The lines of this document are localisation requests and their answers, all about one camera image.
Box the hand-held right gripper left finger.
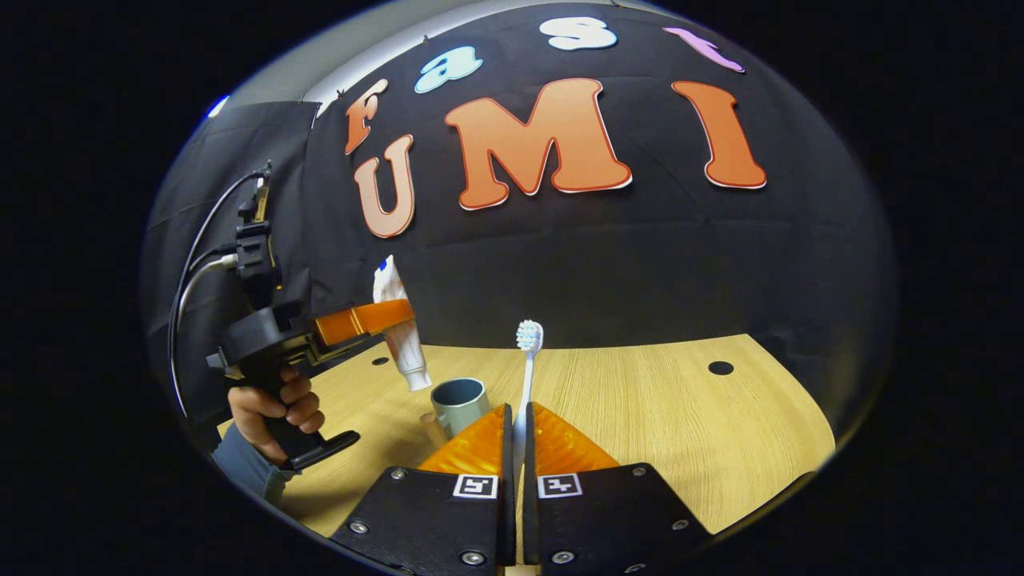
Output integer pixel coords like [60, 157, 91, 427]
[330, 402, 517, 575]

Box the white cable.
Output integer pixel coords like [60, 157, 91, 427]
[176, 254, 239, 325]

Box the light blue cup wooden handle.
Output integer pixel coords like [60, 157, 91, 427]
[420, 378, 493, 445]

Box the white toothpaste tube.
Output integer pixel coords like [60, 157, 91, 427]
[373, 255, 433, 393]

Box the black backdrop cloth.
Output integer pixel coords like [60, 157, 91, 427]
[140, 0, 897, 437]

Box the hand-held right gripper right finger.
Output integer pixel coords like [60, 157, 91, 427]
[524, 402, 713, 575]

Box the white toothbrush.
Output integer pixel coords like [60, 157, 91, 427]
[512, 320, 545, 473]

